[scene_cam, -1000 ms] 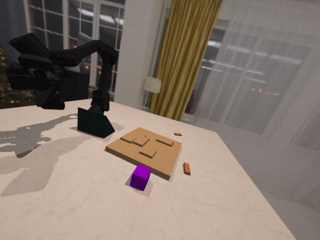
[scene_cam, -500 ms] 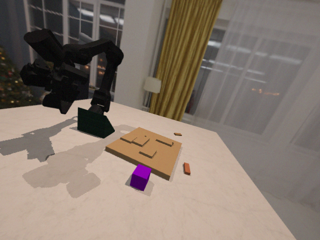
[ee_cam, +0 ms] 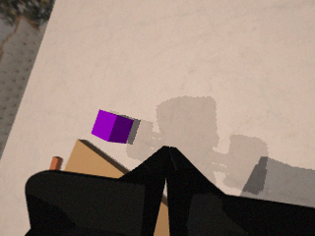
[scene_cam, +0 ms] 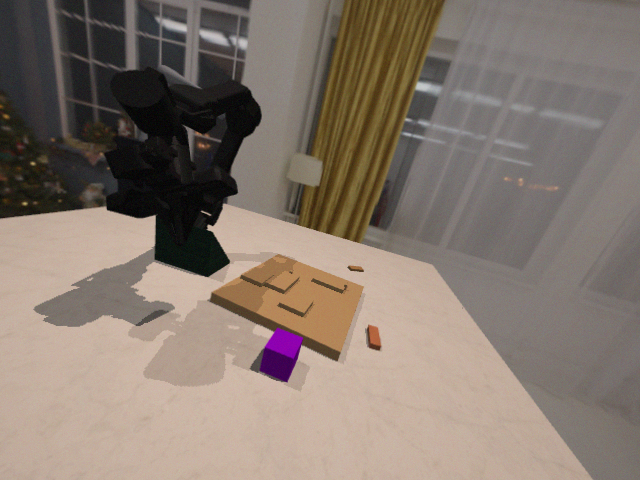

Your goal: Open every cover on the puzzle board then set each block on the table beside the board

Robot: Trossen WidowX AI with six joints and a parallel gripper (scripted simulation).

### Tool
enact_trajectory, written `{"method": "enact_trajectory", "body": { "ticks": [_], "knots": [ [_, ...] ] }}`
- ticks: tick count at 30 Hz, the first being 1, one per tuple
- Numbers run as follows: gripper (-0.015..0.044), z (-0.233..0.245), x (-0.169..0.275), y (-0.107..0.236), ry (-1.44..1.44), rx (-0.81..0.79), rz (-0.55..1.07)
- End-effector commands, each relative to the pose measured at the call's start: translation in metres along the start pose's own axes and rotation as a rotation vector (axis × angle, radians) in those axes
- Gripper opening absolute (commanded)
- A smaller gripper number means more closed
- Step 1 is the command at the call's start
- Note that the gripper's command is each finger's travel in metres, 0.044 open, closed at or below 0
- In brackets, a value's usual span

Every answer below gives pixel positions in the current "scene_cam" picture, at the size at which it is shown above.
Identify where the orange-red rectangular block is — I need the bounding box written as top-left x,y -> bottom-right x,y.
367,324 -> 381,351

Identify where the purple cube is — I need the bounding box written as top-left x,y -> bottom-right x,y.
260,328 -> 303,382

